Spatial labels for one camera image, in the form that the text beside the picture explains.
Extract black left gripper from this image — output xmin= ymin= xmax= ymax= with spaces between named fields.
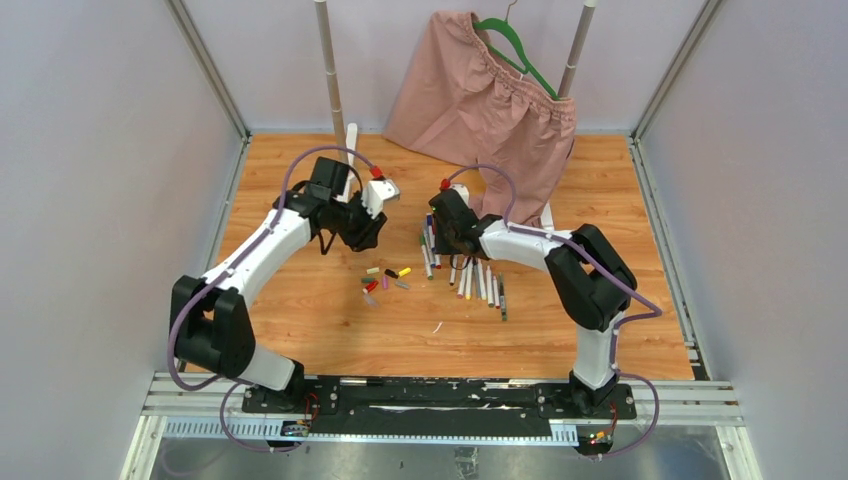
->
xmin=329 ymin=191 xmax=386 ymax=253

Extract green cap white marker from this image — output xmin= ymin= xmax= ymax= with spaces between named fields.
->
xmin=484 ymin=265 xmax=495 ymax=308
xmin=419 ymin=232 xmax=433 ymax=280

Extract yellow cap white marker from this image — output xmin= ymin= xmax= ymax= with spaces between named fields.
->
xmin=463 ymin=261 xmax=474 ymax=300

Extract purple cap white marker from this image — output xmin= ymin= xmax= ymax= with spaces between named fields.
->
xmin=457 ymin=260 xmax=467 ymax=299

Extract red cap white marker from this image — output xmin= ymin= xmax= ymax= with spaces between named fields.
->
xmin=490 ymin=274 xmax=501 ymax=309

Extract grey clear-cap pen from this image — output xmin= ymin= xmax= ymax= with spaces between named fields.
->
xmin=497 ymin=273 xmax=508 ymax=322

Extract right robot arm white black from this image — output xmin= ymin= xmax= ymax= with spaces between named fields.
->
xmin=429 ymin=189 xmax=637 ymax=418

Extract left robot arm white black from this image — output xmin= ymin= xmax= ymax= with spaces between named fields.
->
xmin=166 ymin=157 xmax=400 ymax=413

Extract white garment rack right foot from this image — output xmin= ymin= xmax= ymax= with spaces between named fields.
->
xmin=539 ymin=202 xmax=555 ymax=231

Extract white garment rack foot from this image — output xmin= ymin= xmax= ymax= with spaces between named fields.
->
xmin=337 ymin=122 xmax=359 ymax=202
xmin=539 ymin=202 xmax=555 ymax=231

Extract white garment rack left foot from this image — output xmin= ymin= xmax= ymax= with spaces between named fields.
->
xmin=337 ymin=122 xmax=359 ymax=202

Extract pink shorts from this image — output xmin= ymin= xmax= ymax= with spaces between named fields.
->
xmin=383 ymin=11 xmax=577 ymax=227

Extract green clothes hanger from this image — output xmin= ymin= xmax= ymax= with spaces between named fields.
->
xmin=472 ymin=1 xmax=560 ymax=101

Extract grey garment rack left pole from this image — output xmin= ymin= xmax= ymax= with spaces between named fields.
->
xmin=314 ymin=0 xmax=347 ymax=147

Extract grey garment rack pole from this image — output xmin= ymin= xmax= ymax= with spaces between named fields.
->
xmin=557 ymin=0 xmax=598 ymax=97
xmin=314 ymin=0 xmax=347 ymax=147

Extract grey garment rack right pole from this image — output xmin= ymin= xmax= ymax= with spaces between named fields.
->
xmin=557 ymin=0 xmax=598 ymax=97

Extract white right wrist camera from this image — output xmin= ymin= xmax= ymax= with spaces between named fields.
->
xmin=451 ymin=183 xmax=470 ymax=206

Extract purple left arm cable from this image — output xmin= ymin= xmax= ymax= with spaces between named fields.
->
xmin=165 ymin=144 xmax=386 ymax=455

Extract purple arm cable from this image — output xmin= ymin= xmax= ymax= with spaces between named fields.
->
xmin=165 ymin=144 xmax=386 ymax=455
xmin=439 ymin=163 xmax=664 ymax=460

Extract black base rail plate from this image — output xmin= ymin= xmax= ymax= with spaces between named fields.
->
xmin=241 ymin=376 xmax=637 ymax=439

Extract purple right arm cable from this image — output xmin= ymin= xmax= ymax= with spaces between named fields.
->
xmin=439 ymin=163 xmax=664 ymax=460

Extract aluminium frame left post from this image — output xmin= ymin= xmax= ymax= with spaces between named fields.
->
xmin=164 ymin=0 xmax=251 ymax=142

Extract aluminium frame post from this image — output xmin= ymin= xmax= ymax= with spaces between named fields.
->
xmin=631 ymin=0 xmax=725 ymax=143
xmin=164 ymin=0 xmax=251 ymax=142

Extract aluminium frame right post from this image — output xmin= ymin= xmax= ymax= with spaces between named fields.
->
xmin=631 ymin=0 xmax=725 ymax=143

